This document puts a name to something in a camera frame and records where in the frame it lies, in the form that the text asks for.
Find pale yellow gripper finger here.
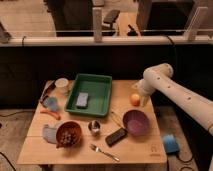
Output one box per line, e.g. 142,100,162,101
141,96,149,107

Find orange apple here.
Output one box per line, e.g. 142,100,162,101
130,93,140,106

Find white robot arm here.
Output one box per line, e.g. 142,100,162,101
132,63,213,136

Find small metal cup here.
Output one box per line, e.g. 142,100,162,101
88,120,101,136

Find white cup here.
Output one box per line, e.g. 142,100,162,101
55,78,69,94

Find blue plastic cup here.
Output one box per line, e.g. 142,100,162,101
43,97,59,112

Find purple bowl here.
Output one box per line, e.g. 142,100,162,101
123,110,150,136

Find wooden stick utensil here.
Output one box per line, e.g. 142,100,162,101
110,111,123,127

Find black rectangular block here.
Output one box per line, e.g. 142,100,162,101
105,128,127,147

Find green plastic tray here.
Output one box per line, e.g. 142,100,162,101
64,73,112,117

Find blue cylinder on floor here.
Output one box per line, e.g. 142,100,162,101
163,134,179,154

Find blue sponge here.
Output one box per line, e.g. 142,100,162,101
76,92,89,108

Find silver fork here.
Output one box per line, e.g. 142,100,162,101
90,144,120,162

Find black office chair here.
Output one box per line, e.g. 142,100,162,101
102,9,120,36

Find brown bowl with contents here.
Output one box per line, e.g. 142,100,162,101
56,121,82,148

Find orange carrot toy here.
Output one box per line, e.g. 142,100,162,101
40,110,61,120

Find light blue cloth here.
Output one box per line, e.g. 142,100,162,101
42,123,60,144

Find dark handled utensil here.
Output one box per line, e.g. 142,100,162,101
39,81,55,103

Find white horizontal rail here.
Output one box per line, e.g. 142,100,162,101
0,35,213,47

